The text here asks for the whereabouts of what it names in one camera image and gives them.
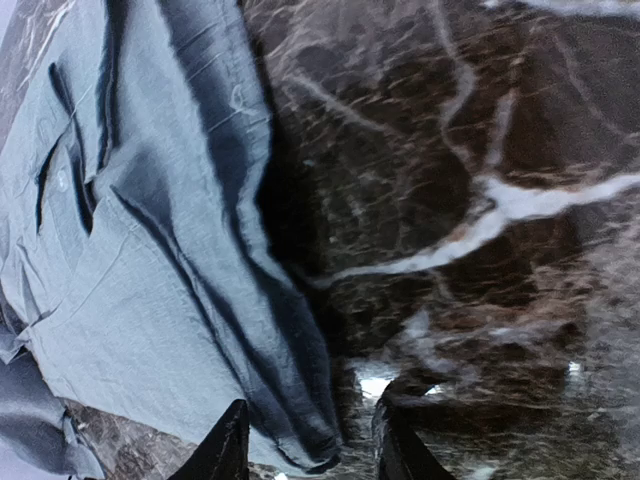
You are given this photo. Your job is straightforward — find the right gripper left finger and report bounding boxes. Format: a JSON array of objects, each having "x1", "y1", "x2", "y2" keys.
[{"x1": 169, "y1": 399, "x2": 250, "y2": 480}]

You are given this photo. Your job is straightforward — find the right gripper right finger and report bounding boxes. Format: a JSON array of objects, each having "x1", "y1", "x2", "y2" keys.
[{"x1": 372, "y1": 382, "x2": 455, "y2": 480}]

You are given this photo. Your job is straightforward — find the grey button shirt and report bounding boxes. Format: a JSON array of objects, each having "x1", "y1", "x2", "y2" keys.
[{"x1": 1, "y1": 1, "x2": 341, "y2": 476}]

